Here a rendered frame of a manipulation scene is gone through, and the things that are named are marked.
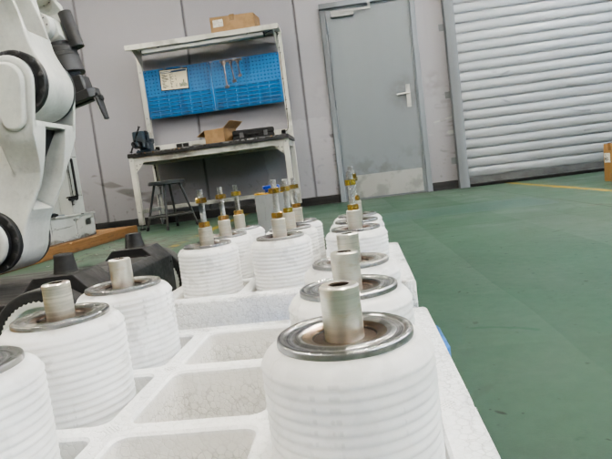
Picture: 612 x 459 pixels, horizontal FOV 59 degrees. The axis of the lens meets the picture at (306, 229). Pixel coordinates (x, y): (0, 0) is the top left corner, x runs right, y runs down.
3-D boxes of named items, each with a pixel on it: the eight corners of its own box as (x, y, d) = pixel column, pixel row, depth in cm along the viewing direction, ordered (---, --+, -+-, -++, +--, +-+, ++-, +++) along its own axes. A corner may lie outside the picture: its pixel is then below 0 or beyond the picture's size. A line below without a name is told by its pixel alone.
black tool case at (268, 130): (235, 144, 565) (233, 133, 564) (275, 139, 568) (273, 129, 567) (233, 141, 532) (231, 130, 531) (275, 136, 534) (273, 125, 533)
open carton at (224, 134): (211, 147, 584) (208, 126, 582) (244, 142, 571) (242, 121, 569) (198, 147, 555) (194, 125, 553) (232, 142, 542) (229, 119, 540)
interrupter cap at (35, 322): (-12, 341, 41) (-14, 331, 41) (45, 313, 48) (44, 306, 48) (82, 331, 40) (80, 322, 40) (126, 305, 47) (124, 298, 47)
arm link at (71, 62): (48, 110, 139) (30, 66, 138) (68, 114, 148) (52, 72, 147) (91, 93, 137) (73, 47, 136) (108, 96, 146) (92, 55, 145)
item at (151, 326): (85, 480, 53) (54, 303, 52) (127, 433, 63) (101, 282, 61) (178, 474, 52) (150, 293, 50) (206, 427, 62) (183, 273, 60)
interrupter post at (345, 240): (338, 269, 52) (334, 236, 52) (339, 265, 55) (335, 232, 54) (362, 267, 52) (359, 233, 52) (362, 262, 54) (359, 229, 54)
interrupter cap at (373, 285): (294, 311, 38) (293, 300, 38) (305, 287, 46) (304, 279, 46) (402, 300, 37) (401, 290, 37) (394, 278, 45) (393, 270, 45)
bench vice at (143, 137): (143, 155, 549) (139, 130, 547) (159, 152, 547) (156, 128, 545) (127, 154, 508) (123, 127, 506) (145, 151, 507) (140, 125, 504)
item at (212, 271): (181, 366, 85) (164, 252, 83) (212, 345, 93) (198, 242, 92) (235, 366, 81) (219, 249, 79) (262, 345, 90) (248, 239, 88)
